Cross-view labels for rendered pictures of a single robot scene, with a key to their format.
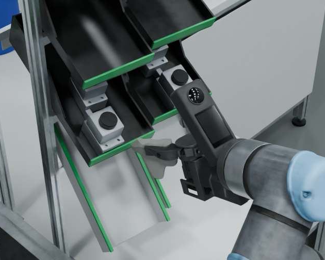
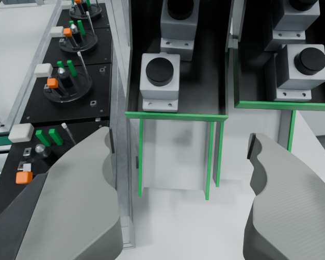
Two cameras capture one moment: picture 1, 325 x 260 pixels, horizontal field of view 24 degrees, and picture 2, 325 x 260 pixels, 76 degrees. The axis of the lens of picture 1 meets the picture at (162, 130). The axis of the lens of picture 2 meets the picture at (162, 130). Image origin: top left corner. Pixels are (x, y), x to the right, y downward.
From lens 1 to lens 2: 1.03 m
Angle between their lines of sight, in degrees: 30
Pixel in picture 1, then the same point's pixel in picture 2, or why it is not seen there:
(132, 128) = (206, 99)
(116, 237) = (158, 181)
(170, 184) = (233, 164)
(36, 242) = (119, 145)
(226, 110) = (316, 116)
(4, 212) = (121, 112)
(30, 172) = not seen: hidden behind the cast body
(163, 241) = (212, 190)
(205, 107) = not seen: outside the picture
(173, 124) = (270, 115)
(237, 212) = not seen: hidden behind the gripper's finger
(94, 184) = (163, 131)
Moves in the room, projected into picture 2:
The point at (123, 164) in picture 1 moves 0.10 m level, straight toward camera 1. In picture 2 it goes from (198, 127) to (169, 165)
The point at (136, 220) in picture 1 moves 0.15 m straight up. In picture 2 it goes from (184, 178) to (191, 135)
